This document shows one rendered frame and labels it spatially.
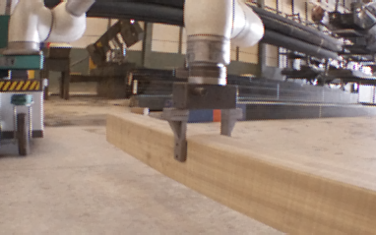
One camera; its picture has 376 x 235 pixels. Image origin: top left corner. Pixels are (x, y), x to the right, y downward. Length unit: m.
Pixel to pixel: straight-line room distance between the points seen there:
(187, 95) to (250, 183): 0.21
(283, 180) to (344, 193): 0.10
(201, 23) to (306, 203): 0.39
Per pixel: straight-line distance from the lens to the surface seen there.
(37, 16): 1.30
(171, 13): 3.16
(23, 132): 1.19
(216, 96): 0.61
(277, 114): 3.18
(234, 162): 0.49
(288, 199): 0.42
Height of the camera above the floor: 0.30
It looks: 6 degrees down
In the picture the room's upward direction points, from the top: 2 degrees clockwise
